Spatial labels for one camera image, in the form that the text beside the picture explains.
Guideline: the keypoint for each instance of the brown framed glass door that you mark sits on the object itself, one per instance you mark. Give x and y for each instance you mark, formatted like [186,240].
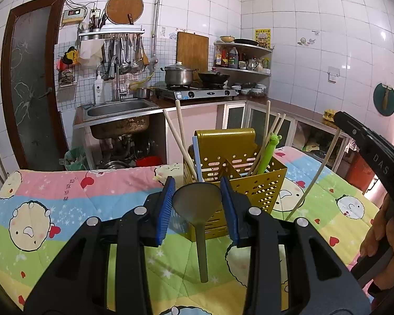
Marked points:
[32,88]

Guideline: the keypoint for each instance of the steel gas stove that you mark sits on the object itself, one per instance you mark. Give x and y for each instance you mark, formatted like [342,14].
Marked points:
[200,93]

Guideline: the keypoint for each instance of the round wooden cutting board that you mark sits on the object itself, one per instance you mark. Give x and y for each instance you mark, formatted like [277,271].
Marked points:
[124,6]

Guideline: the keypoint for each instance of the black wok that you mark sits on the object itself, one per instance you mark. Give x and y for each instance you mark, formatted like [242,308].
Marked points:
[213,78]

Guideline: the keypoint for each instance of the white wall socket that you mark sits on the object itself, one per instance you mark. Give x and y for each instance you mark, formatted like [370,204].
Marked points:
[333,74]

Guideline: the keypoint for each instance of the light blue utensil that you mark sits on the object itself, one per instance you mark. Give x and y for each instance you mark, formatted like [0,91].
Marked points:
[197,157]

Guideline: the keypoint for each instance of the cooking oil bottle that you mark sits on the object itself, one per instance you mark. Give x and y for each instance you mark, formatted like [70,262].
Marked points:
[234,59]

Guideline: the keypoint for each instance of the green frog utensil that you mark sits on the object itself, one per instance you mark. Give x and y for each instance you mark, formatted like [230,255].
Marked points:
[269,154]

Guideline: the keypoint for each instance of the steel wall rack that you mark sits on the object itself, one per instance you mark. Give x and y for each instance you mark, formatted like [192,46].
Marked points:
[118,29]

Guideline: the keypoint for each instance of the white soap pump bottle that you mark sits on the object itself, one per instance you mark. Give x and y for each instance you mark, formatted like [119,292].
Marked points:
[99,90]

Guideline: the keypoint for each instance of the grey plastic spoon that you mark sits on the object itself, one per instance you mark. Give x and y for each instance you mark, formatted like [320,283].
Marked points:
[197,203]

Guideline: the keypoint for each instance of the row of hanging steel utensils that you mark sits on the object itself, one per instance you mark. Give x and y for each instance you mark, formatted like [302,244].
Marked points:
[124,55]

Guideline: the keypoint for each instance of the person's right hand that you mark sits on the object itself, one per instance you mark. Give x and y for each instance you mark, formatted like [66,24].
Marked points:
[376,229]

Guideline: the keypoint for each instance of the corner wall shelf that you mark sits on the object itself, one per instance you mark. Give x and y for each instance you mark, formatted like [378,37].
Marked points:
[246,71]

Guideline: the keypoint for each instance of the pink kitchen cabinet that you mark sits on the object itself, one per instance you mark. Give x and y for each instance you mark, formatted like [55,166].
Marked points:
[210,118]

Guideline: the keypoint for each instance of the gold perforated utensil holder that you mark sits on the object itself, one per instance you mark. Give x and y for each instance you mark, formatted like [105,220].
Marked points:
[259,187]

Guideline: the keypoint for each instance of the printed cartoon blanket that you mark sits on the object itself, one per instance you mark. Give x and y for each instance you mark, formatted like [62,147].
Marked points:
[85,203]

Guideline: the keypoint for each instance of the rectangular wooden cutting board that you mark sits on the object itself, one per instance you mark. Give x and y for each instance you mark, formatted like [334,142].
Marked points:
[192,49]

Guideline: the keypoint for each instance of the yellow bowl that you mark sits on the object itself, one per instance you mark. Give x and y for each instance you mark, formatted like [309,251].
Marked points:
[227,39]

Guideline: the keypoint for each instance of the digital wall display box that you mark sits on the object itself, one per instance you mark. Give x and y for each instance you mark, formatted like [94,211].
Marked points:
[74,14]

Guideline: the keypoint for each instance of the red plastic basin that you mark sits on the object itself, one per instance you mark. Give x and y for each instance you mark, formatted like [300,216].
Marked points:
[149,161]

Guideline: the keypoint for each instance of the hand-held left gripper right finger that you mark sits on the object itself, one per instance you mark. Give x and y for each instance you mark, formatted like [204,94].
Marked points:
[229,210]

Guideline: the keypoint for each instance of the yellow wall poster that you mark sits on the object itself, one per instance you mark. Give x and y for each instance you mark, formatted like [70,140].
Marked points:
[262,37]

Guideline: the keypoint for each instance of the steel kitchen sink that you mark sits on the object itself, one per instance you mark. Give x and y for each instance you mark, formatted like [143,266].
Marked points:
[118,108]

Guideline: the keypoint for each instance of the steel faucet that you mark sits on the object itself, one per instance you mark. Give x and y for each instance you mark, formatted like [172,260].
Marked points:
[117,85]

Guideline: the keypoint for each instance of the small steel saucepan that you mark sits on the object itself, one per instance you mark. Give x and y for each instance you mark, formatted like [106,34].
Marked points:
[142,93]

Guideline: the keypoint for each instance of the steel cooking pot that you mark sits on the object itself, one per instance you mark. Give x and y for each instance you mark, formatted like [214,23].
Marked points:
[179,76]

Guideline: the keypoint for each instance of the dark flat pan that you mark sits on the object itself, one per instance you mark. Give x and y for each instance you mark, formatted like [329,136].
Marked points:
[246,42]

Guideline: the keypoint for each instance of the dark green round board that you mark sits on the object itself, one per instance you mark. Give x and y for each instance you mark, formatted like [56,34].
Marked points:
[378,100]

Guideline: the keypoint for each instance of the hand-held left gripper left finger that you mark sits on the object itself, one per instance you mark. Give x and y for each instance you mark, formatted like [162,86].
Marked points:
[165,203]

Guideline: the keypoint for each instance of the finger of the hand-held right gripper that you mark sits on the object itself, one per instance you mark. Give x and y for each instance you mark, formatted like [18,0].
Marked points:
[351,125]

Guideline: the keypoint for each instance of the yellow egg carton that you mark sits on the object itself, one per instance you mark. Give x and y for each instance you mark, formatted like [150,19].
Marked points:
[328,115]

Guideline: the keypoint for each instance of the white plastic bag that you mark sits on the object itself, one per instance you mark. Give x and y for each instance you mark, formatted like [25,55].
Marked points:
[90,52]

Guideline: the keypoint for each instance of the white wall pipe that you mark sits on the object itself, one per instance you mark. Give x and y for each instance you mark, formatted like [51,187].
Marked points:
[157,23]

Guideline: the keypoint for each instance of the green trash bin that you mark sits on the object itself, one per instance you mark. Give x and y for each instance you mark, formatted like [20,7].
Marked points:
[75,159]

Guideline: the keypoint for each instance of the red label sauce bottle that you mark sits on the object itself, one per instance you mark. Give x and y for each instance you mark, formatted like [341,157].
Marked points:
[218,58]

